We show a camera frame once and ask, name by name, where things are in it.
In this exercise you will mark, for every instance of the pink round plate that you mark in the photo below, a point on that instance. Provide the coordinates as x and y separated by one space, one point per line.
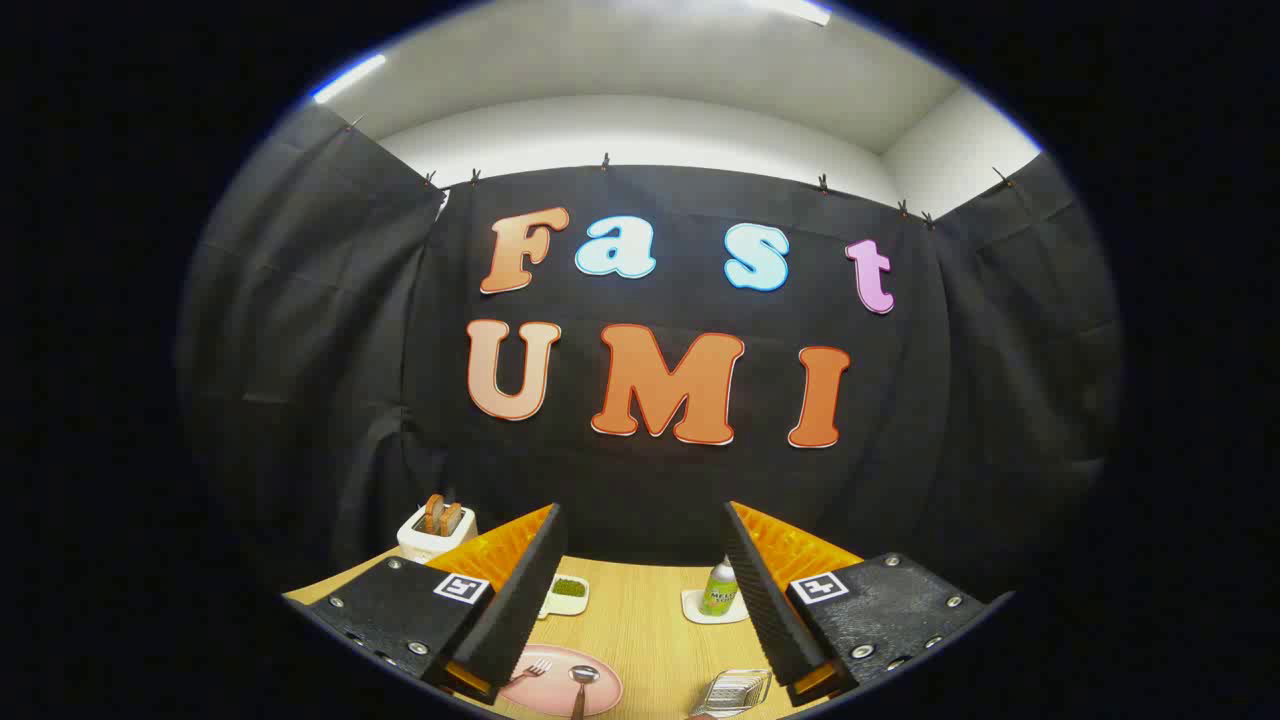
550 695

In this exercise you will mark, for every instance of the brown toast slice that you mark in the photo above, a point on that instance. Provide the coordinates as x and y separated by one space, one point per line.
433 513
452 518

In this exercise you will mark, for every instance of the row of black cloth clips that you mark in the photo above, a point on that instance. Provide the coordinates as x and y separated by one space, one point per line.
605 161

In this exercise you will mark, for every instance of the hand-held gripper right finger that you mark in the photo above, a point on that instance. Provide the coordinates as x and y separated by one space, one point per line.
770 600

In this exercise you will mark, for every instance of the white divided dish of beans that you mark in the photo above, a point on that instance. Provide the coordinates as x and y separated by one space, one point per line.
567 590

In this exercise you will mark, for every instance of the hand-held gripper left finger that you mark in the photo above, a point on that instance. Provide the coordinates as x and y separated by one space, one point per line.
520 600

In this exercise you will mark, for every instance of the white square coaster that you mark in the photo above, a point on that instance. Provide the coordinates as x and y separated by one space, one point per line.
700 608

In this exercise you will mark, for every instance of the green soda bottle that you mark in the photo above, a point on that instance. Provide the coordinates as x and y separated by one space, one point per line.
718 590

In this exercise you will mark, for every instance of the white toaster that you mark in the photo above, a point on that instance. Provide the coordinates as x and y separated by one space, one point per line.
425 545

